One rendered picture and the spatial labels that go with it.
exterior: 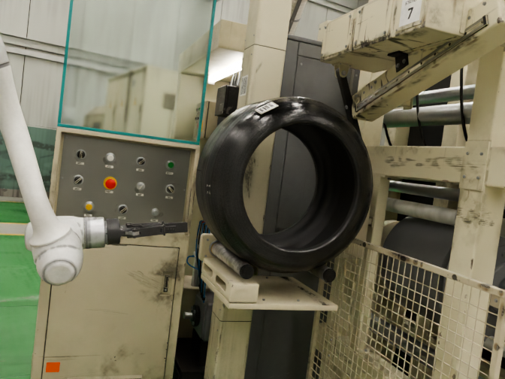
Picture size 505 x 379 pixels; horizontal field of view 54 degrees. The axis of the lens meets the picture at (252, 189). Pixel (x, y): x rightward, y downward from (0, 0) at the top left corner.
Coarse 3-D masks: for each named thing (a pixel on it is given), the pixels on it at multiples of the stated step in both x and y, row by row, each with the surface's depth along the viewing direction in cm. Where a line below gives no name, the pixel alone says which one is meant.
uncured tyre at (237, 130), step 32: (288, 96) 151; (224, 128) 150; (256, 128) 142; (288, 128) 174; (320, 128) 151; (352, 128) 155; (224, 160) 142; (320, 160) 179; (352, 160) 154; (224, 192) 141; (320, 192) 181; (352, 192) 171; (224, 224) 144; (320, 224) 179; (352, 224) 156; (256, 256) 147; (288, 256) 149; (320, 256) 153
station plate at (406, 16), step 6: (408, 0) 137; (414, 0) 135; (420, 0) 132; (402, 6) 140; (408, 6) 137; (414, 6) 134; (420, 6) 132; (402, 12) 139; (408, 12) 137; (414, 12) 134; (402, 18) 139; (408, 18) 136; (414, 18) 134; (402, 24) 139
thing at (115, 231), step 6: (108, 222) 140; (114, 222) 140; (108, 228) 139; (114, 228) 139; (120, 228) 141; (126, 228) 141; (132, 228) 142; (108, 234) 138; (114, 234) 139; (120, 234) 140; (108, 240) 139; (114, 240) 140
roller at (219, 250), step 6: (216, 246) 174; (222, 246) 172; (216, 252) 170; (222, 252) 165; (228, 252) 163; (222, 258) 163; (228, 258) 158; (234, 258) 155; (240, 258) 155; (228, 264) 157; (234, 264) 151; (240, 264) 148; (246, 264) 147; (234, 270) 151; (240, 270) 146; (246, 270) 146; (252, 270) 147; (240, 276) 147; (246, 276) 146
